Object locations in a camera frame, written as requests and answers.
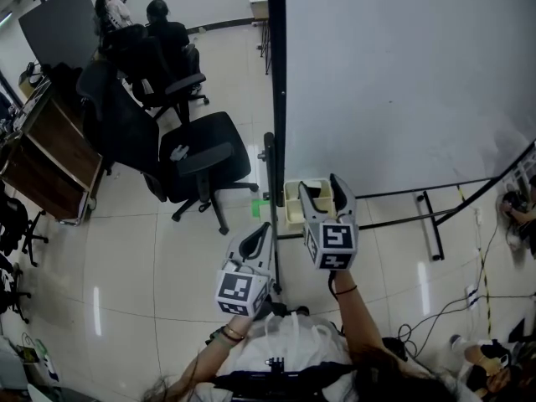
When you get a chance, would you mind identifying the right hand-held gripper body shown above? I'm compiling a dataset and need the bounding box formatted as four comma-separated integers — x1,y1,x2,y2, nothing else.
301,209,360,272

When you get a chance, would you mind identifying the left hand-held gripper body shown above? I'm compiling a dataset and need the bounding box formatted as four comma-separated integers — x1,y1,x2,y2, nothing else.
214,256,276,320

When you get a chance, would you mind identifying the cream plastic whiteboard box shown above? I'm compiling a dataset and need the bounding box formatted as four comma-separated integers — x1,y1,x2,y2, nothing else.
283,177,337,229

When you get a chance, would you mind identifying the person's left forearm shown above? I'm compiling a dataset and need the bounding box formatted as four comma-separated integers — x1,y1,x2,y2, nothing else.
165,315,255,399

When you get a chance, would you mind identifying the person's right forearm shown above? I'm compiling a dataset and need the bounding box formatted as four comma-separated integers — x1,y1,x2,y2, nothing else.
332,269,393,366

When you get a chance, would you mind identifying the whiteboard on black stand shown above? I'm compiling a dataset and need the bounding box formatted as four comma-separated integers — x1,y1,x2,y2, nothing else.
262,0,536,296

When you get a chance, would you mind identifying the person's white shirt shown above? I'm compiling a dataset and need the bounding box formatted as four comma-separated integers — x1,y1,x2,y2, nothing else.
196,307,361,402

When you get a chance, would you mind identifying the black mesh office chair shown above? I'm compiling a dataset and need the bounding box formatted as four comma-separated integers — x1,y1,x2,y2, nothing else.
102,23,210,121
75,59,260,237

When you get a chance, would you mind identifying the white power strip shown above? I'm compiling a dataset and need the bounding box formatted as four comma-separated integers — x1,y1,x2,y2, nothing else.
464,284,481,310

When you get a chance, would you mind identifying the wooden desk cabinet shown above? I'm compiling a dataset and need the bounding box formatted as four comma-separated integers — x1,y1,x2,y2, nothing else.
0,92,105,228

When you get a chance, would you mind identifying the black swivel chair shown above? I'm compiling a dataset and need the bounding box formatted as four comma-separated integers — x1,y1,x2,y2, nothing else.
0,181,50,268
0,251,33,325

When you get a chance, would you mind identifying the black standing board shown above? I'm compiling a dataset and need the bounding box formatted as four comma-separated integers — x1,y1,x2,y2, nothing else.
18,0,100,71

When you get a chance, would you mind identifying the beaded wrist bracelet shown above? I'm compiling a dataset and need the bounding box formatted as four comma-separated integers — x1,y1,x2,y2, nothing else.
220,325,246,343

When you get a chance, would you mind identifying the black chest camera mount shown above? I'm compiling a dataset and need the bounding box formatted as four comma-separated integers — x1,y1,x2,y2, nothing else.
265,354,287,377

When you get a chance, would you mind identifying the black floor cable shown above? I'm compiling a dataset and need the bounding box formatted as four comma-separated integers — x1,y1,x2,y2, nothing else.
396,291,536,362

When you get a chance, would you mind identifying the yellow black striped cable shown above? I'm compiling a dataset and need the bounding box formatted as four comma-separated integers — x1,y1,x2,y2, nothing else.
455,184,495,343

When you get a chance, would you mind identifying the cream bag with black handle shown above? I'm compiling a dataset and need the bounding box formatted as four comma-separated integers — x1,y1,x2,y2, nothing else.
18,61,44,99

